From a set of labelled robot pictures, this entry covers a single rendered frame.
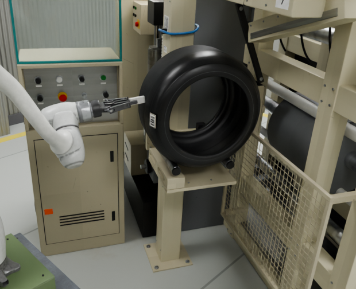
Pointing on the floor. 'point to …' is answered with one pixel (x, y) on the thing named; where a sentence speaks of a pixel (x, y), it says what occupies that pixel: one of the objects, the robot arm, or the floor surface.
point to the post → (177, 117)
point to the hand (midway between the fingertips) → (136, 100)
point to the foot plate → (184, 260)
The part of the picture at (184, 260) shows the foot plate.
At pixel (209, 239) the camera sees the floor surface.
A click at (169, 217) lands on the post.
